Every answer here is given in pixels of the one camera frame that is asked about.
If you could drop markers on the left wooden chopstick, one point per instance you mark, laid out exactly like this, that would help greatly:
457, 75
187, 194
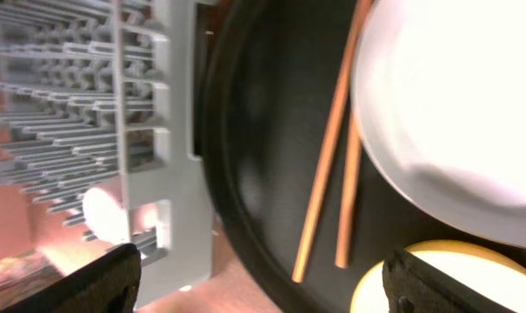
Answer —
330, 139

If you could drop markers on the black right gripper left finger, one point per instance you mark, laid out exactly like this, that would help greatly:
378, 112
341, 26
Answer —
108, 285

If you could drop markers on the right wooden chopstick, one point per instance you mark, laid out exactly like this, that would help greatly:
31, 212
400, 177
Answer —
348, 202

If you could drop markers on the pale grey plate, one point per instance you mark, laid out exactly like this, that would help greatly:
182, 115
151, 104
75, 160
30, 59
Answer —
439, 91

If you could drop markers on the wooden chopstick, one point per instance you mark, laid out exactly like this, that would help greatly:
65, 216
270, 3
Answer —
348, 202
330, 139

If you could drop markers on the pink cup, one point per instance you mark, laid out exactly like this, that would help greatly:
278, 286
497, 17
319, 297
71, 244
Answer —
104, 213

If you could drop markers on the round black tray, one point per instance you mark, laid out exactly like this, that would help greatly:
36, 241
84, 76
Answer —
266, 102

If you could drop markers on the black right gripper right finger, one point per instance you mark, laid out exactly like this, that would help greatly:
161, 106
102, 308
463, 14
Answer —
414, 286

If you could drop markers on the grey dishwasher rack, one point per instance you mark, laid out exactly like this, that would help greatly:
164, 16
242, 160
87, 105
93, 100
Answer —
103, 93

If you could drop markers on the yellow bowl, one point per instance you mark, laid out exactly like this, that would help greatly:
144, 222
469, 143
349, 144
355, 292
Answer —
487, 272

